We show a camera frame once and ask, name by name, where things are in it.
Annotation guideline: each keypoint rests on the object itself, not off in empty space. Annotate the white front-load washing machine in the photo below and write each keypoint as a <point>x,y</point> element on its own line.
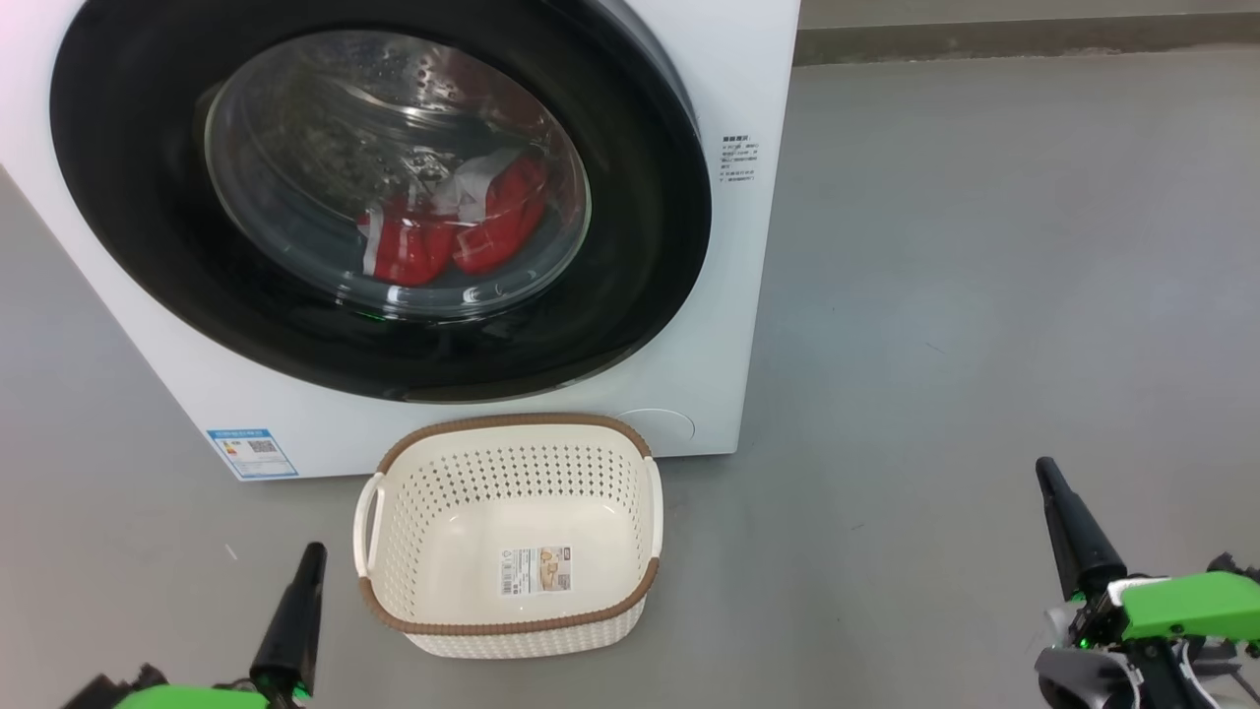
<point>610,394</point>

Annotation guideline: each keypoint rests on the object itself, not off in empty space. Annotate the grey washing machine door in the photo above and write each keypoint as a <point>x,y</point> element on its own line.
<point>640,256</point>

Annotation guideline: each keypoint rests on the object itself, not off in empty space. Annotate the round white filter cover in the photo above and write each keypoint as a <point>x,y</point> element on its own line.
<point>669,425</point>

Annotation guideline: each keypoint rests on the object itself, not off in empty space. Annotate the red and white garment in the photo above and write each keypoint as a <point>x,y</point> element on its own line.
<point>492,226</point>

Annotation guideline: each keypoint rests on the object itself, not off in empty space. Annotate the cream basket with brown rim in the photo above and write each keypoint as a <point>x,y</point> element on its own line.
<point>512,492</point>

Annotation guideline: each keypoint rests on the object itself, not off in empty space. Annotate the black text notice sticker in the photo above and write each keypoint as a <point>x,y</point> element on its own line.
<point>738,158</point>

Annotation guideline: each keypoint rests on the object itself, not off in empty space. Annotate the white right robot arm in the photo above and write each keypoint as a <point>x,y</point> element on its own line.
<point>1083,681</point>

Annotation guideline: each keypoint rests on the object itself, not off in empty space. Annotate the blue energy label sticker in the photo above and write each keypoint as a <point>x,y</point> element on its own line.
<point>251,453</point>

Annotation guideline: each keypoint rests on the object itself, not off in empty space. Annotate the white printed product label sticker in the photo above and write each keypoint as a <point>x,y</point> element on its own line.
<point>536,571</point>

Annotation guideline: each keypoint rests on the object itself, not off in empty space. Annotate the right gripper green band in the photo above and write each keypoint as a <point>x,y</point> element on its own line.
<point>1191,606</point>

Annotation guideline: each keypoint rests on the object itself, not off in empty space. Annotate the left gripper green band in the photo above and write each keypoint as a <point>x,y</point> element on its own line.
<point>187,699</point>

